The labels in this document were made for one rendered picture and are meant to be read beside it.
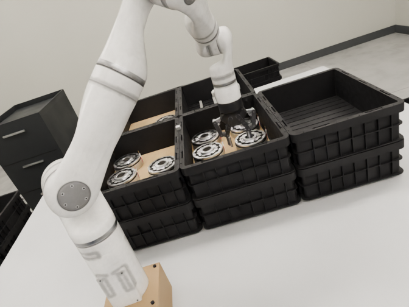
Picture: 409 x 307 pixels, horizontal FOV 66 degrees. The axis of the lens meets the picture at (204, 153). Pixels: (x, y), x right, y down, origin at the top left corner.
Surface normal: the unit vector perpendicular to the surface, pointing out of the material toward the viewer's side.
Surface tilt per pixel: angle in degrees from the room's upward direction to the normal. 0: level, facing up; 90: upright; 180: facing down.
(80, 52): 90
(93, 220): 16
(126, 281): 88
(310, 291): 0
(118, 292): 88
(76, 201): 94
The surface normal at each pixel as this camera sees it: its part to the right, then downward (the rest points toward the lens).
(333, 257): -0.29, -0.84
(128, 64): 0.46, -0.03
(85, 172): 0.56, 0.20
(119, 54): 0.12, -0.14
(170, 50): 0.11, 0.44
